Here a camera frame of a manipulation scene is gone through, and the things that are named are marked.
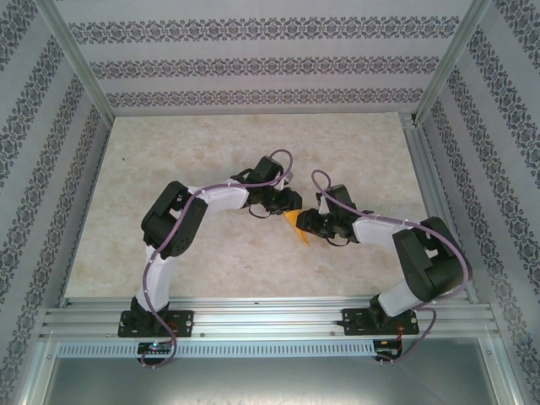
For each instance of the orange cloth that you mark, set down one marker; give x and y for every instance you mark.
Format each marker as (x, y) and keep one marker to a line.
(297, 232)

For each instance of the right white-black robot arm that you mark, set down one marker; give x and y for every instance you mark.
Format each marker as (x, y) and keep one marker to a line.
(398, 301)

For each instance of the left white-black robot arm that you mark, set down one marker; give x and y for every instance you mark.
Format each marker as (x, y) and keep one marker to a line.
(160, 282)

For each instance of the grey metal sheet panel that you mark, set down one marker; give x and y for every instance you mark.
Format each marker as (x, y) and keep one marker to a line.
(270, 384)

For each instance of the small circuit board green light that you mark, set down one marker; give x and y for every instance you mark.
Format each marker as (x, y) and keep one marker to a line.
(156, 347)

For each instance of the long aluminium base rail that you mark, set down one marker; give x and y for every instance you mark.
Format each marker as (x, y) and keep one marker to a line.
(270, 320)

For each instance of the aluminium side rail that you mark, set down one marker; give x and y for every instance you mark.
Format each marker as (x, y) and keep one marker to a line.
(441, 202)

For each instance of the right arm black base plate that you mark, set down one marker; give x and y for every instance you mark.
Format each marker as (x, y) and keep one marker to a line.
(411, 320)

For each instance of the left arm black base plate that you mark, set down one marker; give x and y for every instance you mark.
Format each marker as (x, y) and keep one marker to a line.
(185, 322)

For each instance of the aluminium frame post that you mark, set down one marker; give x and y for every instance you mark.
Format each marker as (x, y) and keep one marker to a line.
(508, 371)
(80, 59)
(453, 59)
(38, 371)

